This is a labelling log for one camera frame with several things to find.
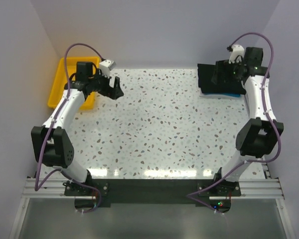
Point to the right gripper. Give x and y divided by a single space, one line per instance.
223 66

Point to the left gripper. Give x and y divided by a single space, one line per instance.
114 92

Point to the black t shirt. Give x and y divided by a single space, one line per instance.
205 72

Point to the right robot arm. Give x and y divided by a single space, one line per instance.
261 133

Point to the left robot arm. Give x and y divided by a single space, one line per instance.
51 144

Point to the folded blue t shirt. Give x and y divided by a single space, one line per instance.
216 95

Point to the yellow plastic tray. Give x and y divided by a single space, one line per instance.
60 81

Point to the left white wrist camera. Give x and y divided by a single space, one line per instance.
106 66

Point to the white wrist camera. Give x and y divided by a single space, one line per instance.
106 66
237 53

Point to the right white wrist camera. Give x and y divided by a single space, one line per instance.
237 53

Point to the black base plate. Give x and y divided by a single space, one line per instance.
106 192

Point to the aluminium frame rail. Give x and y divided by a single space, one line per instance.
248 189

